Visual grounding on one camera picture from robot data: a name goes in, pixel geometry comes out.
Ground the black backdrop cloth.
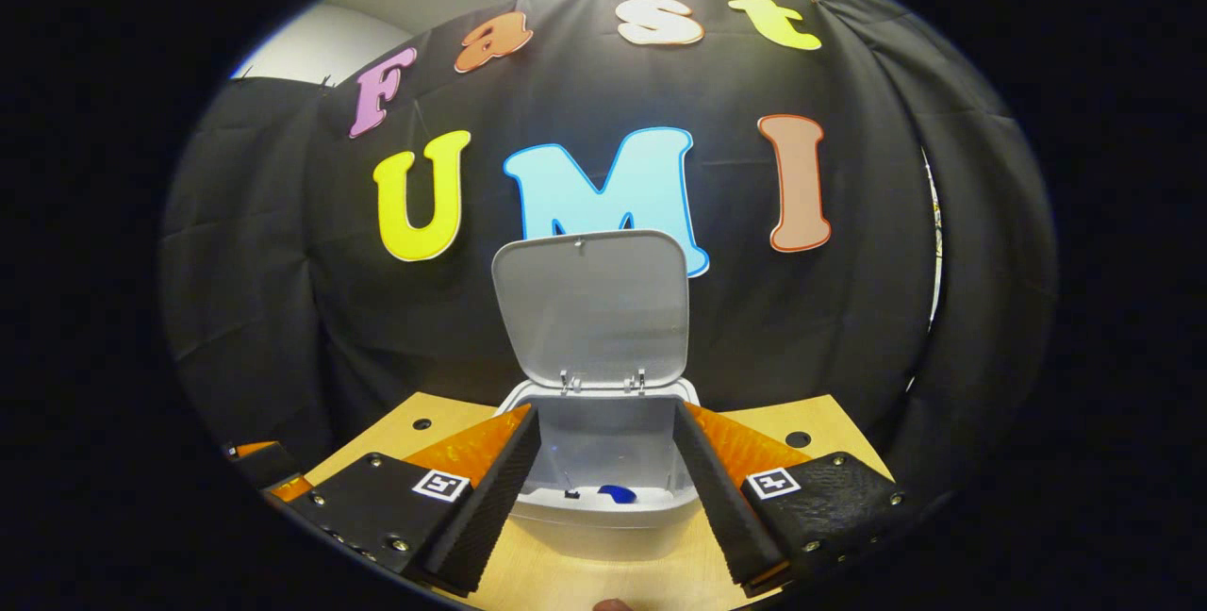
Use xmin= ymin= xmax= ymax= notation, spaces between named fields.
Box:
xmin=160 ymin=0 xmax=1057 ymax=499

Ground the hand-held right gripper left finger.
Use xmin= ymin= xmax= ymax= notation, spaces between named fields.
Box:
xmin=281 ymin=403 xmax=542 ymax=595

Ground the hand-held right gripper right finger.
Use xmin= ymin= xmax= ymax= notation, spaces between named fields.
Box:
xmin=672 ymin=401 xmax=908 ymax=598

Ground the wooden desktop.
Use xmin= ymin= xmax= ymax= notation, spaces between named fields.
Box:
xmin=302 ymin=392 xmax=895 ymax=611

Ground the white desktop garbage bin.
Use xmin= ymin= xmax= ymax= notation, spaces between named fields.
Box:
xmin=490 ymin=230 xmax=704 ymax=561

